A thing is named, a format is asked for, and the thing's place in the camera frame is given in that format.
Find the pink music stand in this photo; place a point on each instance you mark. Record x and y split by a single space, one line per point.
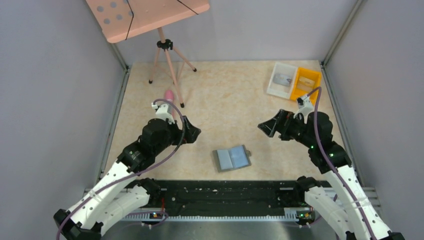
123 19

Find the card in white bin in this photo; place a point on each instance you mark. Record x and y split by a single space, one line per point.
282 79

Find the aluminium frame rail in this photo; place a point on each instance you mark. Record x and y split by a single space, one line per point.
152 215

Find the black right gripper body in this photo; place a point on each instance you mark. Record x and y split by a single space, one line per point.
294 129

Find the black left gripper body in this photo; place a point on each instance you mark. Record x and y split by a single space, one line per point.
175 135

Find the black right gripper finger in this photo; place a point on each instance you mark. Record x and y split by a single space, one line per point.
282 117
271 127

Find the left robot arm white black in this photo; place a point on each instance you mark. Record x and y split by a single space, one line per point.
100 208

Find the white plastic bin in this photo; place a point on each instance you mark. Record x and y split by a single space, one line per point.
279 90

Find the pink cylindrical bottle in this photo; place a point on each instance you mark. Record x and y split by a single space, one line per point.
169 95

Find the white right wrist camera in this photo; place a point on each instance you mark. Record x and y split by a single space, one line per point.
305 106

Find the grey-green leather card holder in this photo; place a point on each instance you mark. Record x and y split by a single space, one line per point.
232 158

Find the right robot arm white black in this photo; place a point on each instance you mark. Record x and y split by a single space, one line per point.
356 219

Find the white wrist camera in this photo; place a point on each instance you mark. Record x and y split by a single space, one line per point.
305 106
164 112

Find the card in yellow bin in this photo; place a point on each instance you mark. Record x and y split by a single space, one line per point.
305 84

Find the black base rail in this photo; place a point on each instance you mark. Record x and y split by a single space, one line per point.
227 198

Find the yellow plastic bin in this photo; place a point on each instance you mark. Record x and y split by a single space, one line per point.
311 74

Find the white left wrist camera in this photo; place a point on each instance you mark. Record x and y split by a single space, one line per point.
164 112

